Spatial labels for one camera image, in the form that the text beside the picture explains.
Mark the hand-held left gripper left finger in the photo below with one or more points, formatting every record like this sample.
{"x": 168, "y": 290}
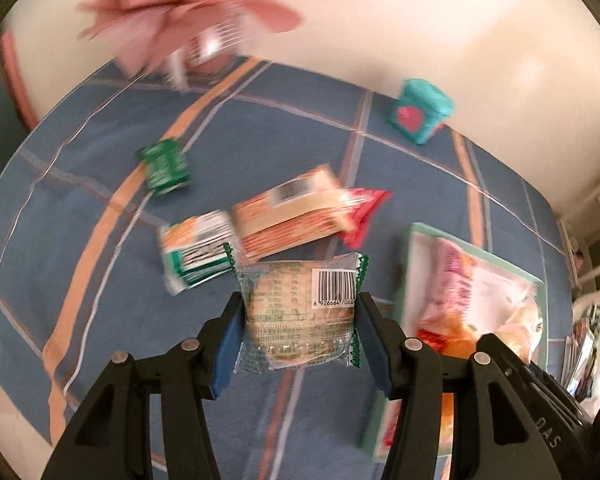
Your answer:
{"x": 227, "y": 345}

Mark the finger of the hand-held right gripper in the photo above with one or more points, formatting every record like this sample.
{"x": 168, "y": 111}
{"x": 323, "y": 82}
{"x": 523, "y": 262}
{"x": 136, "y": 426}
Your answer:
{"x": 550, "y": 410}

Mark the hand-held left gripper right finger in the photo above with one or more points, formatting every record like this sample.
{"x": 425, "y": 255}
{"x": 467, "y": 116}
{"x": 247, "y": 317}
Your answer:
{"x": 375, "y": 340}

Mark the clear biscuit packet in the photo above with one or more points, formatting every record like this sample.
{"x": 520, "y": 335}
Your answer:
{"x": 290, "y": 320}

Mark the hanging clothes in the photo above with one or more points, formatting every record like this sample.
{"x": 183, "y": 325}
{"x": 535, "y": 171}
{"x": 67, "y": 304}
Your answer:
{"x": 595, "y": 350}

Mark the pink white snack packet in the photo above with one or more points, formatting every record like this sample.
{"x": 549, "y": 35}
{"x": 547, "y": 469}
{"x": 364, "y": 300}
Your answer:
{"x": 450, "y": 285}

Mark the green white snack packet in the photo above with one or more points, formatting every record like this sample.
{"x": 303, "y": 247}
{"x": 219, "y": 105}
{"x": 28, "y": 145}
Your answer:
{"x": 195, "y": 250}

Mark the clear bun packet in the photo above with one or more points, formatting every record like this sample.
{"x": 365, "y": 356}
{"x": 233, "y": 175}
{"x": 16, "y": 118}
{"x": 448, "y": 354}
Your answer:
{"x": 515, "y": 310}

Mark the plain red snack packet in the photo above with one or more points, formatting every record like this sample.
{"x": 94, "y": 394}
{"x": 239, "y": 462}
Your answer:
{"x": 365, "y": 215}

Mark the orange white snack packet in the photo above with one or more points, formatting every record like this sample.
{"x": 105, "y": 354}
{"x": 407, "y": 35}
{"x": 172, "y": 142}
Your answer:
{"x": 290, "y": 220}

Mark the blue plaid tablecloth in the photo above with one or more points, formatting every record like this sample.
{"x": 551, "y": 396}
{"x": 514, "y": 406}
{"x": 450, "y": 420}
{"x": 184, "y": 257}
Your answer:
{"x": 290, "y": 125}

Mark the teal box with pink heart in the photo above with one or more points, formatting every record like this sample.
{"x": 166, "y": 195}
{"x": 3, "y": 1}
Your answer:
{"x": 420, "y": 110}

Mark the glass vase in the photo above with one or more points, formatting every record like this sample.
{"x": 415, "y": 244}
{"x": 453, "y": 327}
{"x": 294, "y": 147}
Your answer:
{"x": 205, "y": 60}

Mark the pink board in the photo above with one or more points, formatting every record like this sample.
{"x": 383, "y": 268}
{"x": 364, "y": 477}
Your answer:
{"x": 15, "y": 80}

